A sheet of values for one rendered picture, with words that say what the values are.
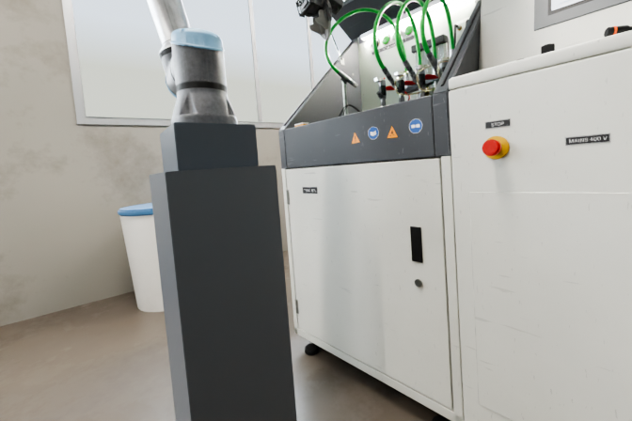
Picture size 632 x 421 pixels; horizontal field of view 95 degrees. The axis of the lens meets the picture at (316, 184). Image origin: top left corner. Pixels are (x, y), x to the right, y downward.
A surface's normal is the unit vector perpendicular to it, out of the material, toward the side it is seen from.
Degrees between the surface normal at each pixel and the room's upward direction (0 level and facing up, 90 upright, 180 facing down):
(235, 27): 90
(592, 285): 90
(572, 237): 90
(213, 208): 90
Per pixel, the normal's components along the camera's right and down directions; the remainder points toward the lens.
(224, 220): 0.59, 0.00
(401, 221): -0.72, 0.10
